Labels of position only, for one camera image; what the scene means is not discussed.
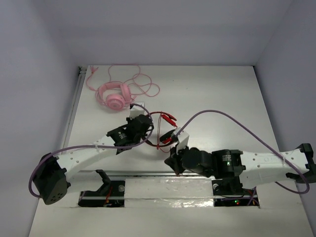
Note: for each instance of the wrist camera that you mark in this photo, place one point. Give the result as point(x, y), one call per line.
point(181, 137)
point(136, 110)

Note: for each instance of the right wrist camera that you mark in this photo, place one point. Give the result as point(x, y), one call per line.
point(181, 137)

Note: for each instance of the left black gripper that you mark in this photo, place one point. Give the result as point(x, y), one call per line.
point(144, 121)

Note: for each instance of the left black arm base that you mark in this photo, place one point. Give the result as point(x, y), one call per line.
point(109, 194)

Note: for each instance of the red black headphones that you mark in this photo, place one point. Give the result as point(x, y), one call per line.
point(163, 140)

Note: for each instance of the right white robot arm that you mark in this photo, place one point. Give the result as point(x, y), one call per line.
point(249, 169)

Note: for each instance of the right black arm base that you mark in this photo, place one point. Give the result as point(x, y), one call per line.
point(230, 193)

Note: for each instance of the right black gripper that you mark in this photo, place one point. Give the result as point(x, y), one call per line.
point(174, 159)

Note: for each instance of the pink headphones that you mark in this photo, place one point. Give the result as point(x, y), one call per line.
point(115, 101)

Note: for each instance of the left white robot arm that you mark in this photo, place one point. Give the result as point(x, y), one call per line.
point(52, 176)

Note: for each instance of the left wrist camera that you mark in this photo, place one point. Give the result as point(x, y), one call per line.
point(136, 110)

